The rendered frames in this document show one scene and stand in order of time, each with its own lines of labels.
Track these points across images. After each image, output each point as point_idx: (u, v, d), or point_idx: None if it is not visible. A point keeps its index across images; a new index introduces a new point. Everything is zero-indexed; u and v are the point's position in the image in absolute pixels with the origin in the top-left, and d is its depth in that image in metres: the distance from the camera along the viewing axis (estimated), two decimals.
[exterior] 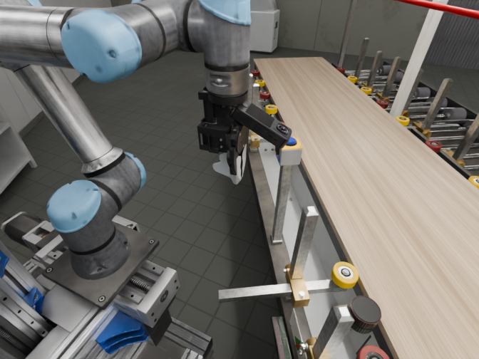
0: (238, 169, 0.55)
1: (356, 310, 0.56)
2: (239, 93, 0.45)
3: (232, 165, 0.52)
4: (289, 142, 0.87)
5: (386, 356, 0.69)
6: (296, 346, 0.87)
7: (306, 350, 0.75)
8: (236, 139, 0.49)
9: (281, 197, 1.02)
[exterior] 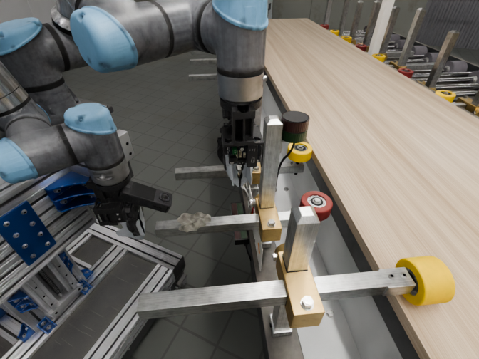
0: None
1: (286, 117, 0.57)
2: None
3: None
4: None
5: (328, 196, 0.70)
6: None
7: (253, 204, 0.76)
8: None
9: None
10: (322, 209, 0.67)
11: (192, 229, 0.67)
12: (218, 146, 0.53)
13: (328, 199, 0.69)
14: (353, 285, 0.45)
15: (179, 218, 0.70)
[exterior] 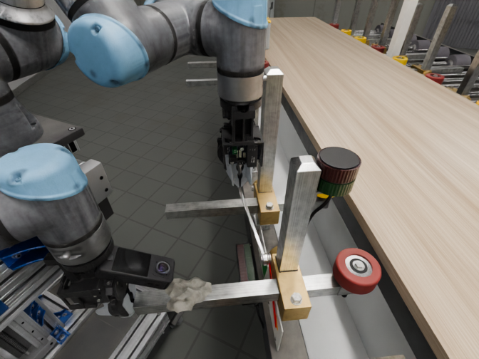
0: None
1: (325, 158, 0.38)
2: None
3: None
4: None
5: (373, 258, 0.50)
6: (275, 324, 0.54)
7: (268, 256, 0.57)
8: None
9: None
10: (368, 278, 0.47)
11: (184, 308, 0.47)
12: (218, 146, 0.53)
13: (375, 262, 0.50)
14: None
15: (168, 288, 0.50)
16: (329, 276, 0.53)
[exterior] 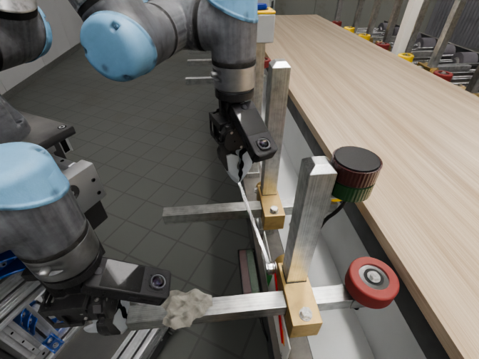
0: (232, 167, 0.56)
1: (341, 159, 0.33)
2: (230, 92, 0.45)
3: (219, 159, 0.54)
4: (257, 5, 0.64)
5: (390, 269, 0.46)
6: (281, 340, 0.50)
7: (273, 265, 0.52)
8: (224, 135, 0.50)
9: (253, 102, 0.80)
10: (385, 292, 0.43)
11: (182, 323, 0.43)
12: None
13: (392, 273, 0.45)
14: None
15: (165, 301, 0.46)
16: (341, 288, 0.48)
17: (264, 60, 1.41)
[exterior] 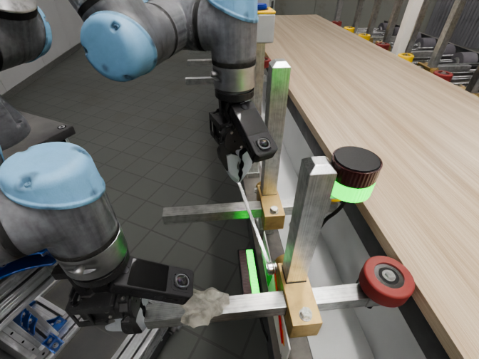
0: (232, 167, 0.56)
1: (341, 159, 0.33)
2: (230, 92, 0.45)
3: (219, 159, 0.54)
4: (257, 5, 0.64)
5: (405, 268, 0.46)
6: (281, 340, 0.50)
7: (273, 265, 0.52)
8: (224, 135, 0.50)
9: (253, 102, 0.80)
10: (400, 290, 0.43)
11: (201, 322, 0.43)
12: None
13: (407, 272, 0.46)
14: None
15: None
16: (356, 286, 0.48)
17: (264, 60, 1.41)
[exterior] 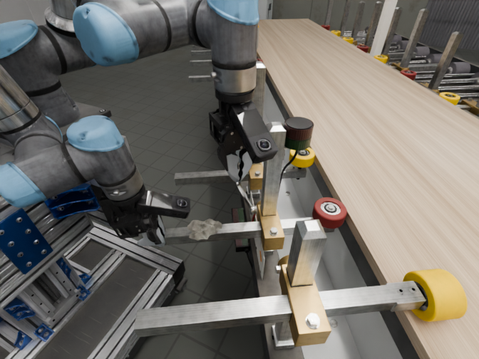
0: (232, 167, 0.56)
1: (289, 123, 0.55)
2: (230, 92, 0.45)
3: (219, 159, 0.54)
4: None
5: (342, 204, 0.68)
6: None
7: (255, 211, 0.74)
8: (225, 136, 0.50)
9: None
10: (336, 216, 0.65)
11: (202, 236, 0.65)
12: None
13: (343, 206, 0.67)
14: (361, 300, 0.43)
15: (189, 225, 0.68)
16: (309, 219, 0.70)
17: (257, 60, 1.62)
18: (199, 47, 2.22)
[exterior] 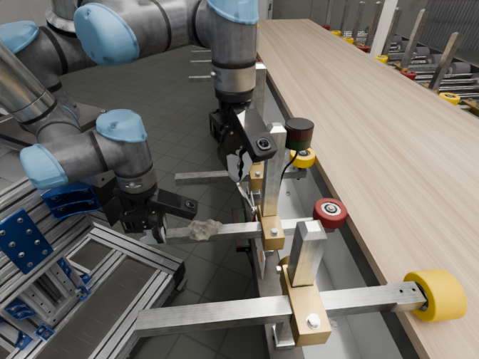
0: (232, 167, 0.56)
1: (289, 124, 0.55)
2: (230, 92, 0.45)
3: (219, 159, 0.54)
4: None
5: (342, 204, 0.68)
6: None
7: (255, 212, 0.74)
8: (224, 135, 0.50)
9: None
10: (336, 216, 0.65)
11: (203, 237, 0.65)
12: None
13: (343, 206, 0.68)
14: (361, 301, 0.44)
15: (190, 226, 0.68)
16: (310, 219, 0.70)
17: (257, 61, 1.63)
18: (199, 47, 2.22)
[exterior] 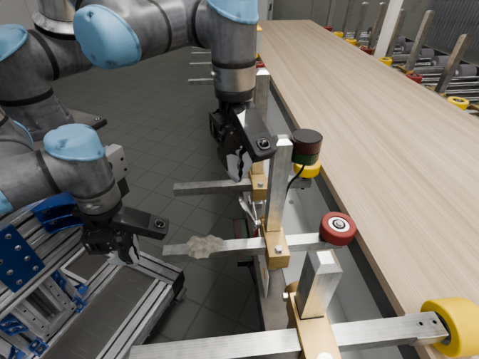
0: (232, 167, 0.56)
1: (296, 136, 0.51)
2: (230, 92, 0.45)
3: (219, 159, 0.54)
4: None
5: (351, 219, 0.64)
6: (254, 237, 0.82)
7: (258, 226, 0.70)
8: (224, 135, 0.50)
9: (245, 100, 0.98)
10: (345, 233, 0.61)
11: (203, 255, 0.61)
12: None
13: (352, 221, 0.63)
14: (377, 335, 0.39)
15: (189, 242, 0.64)
16: (316, 234, 0.66)
17: (259, 63, 1.59)
18: (199, 48, 2.18)
